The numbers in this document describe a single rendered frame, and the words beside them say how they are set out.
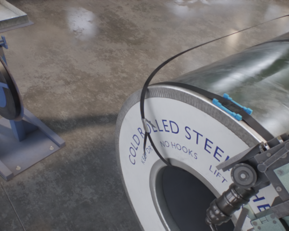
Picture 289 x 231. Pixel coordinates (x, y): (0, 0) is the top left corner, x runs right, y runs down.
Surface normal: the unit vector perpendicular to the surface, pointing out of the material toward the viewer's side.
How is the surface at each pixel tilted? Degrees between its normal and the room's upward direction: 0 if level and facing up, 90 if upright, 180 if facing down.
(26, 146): 0
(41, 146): 0
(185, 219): 22
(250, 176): 58
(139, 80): 0
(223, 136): 90
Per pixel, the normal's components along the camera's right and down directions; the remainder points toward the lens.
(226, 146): -0.78, 0.36
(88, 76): 0.11, -0.74
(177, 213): 0.41, -0.33
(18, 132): 0.75, 0.50
